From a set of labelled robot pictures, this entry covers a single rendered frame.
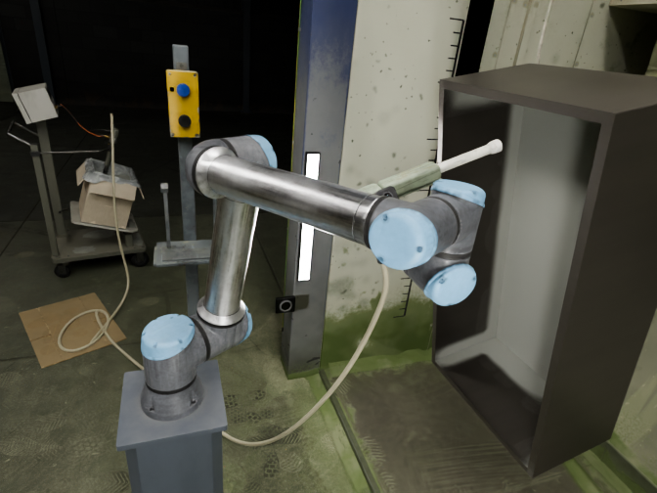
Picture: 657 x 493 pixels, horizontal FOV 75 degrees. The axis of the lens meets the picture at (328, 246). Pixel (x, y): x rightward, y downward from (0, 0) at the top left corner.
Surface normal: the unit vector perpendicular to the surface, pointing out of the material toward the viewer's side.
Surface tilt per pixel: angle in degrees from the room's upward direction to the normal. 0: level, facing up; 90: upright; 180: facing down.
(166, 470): 90
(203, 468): 90
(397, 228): 89
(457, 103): 90
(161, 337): 5
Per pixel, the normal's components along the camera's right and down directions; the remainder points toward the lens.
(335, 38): 0.32, 0.44
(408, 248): -0.58, 0.29
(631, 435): -0.74, -0.44
